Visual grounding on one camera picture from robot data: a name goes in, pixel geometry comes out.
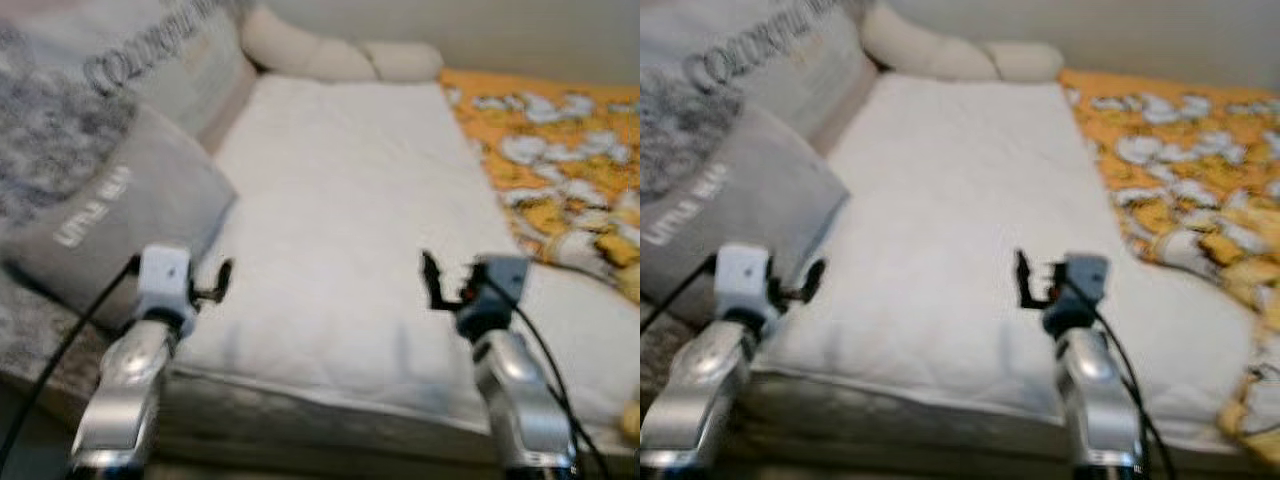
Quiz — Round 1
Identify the pale pillow Colorful print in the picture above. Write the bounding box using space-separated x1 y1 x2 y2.
10 0 256 136
640 0 876 141

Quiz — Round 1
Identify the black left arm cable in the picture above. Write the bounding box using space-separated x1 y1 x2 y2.
640 258 719 336
0 260 141 471

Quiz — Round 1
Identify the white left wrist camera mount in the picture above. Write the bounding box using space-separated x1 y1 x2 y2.
713 243 776 326
135 245 198 336

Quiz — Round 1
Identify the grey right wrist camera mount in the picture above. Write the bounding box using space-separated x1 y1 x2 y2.
470 255 531 311
1062 254 1111 306

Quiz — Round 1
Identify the grey printed pillow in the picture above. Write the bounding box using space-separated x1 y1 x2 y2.
640 105 851 326
0 105 239 331

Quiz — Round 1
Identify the beige bolster cushion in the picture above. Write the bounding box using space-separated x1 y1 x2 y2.
862 3 1001 83
982 40 1064 83
362 42 444 83
242 5 379 83

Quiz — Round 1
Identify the grey bed mattress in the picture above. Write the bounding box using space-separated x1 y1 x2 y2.
640 370 1280 476
0 360 641 476

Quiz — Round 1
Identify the white quilted mattress pad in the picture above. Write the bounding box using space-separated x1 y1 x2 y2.
175 72 641 436
760 72 1261 441

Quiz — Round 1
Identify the grey mottled fluffy blanket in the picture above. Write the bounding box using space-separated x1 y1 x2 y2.
0 25 136 401
640 70 746 201

